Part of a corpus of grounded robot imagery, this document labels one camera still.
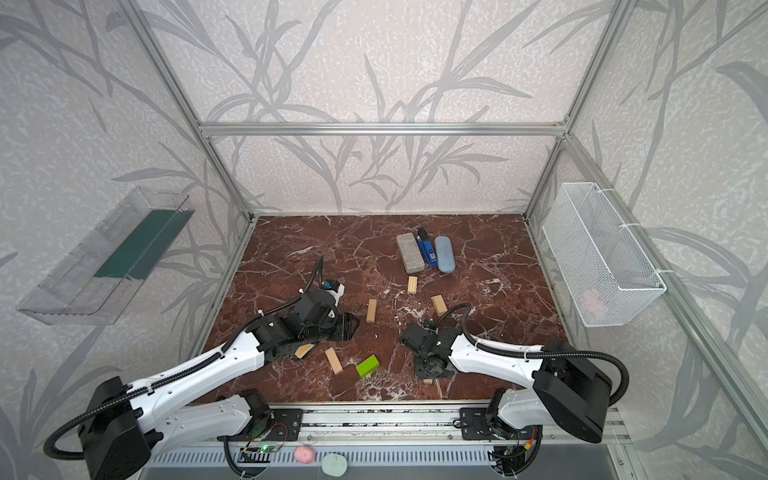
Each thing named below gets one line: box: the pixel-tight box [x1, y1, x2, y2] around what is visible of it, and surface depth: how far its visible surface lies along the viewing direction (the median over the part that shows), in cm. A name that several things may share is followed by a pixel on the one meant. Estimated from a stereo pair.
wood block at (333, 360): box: [324, 346, 343, 375], surface depth 86 cm
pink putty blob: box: [294, 446, 315, 465], surface depth 70 cm
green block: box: [355, 354, 381, 378], surface depth 84 cm
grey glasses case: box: [396, 232, 425, 274], surface depth 107 cm
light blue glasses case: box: [434, 236, 456, 273], surface depth 107 cm
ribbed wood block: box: [408, 276, 418, 294], surface depth 101 cm
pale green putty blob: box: [321, 453, 348, 477], surface depth 68 cm
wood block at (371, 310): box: [366, 298, 377, 323], surface depth 95 cm
